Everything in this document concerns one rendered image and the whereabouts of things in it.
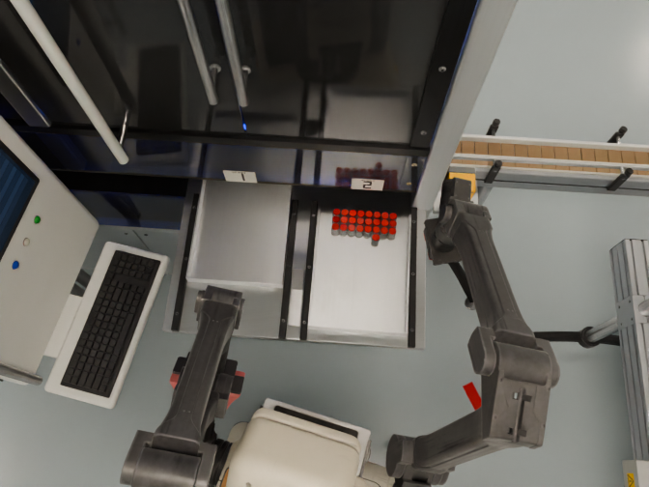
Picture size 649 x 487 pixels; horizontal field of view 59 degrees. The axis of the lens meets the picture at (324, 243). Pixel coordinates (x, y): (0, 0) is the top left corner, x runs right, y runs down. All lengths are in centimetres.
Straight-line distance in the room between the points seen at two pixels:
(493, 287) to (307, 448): 41
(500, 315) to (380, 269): 77
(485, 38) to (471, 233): 34
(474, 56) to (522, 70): 208
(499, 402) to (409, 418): 162
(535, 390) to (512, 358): 5
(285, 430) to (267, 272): 64
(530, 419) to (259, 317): 91
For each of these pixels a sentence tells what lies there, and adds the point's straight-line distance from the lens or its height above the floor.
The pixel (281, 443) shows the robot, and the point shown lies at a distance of 104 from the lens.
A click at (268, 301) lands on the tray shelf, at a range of 157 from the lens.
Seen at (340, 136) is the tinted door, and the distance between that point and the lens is 136.
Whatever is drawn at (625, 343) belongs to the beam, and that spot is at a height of 47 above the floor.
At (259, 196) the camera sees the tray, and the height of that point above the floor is 88.
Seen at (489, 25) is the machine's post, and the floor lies 162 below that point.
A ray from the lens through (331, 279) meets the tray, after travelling 158.
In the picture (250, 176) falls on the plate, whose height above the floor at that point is 103.
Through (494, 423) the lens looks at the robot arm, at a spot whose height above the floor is 161.
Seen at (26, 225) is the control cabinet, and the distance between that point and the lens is 153.
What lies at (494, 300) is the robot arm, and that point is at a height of 156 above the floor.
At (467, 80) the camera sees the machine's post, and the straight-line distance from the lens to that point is 118.
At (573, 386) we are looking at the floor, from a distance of 261.
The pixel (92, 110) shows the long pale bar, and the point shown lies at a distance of 129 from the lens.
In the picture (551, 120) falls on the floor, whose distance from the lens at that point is 307.
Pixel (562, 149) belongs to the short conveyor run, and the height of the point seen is 93.
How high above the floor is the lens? 239
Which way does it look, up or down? 69 degrees down
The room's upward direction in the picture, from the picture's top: straight up
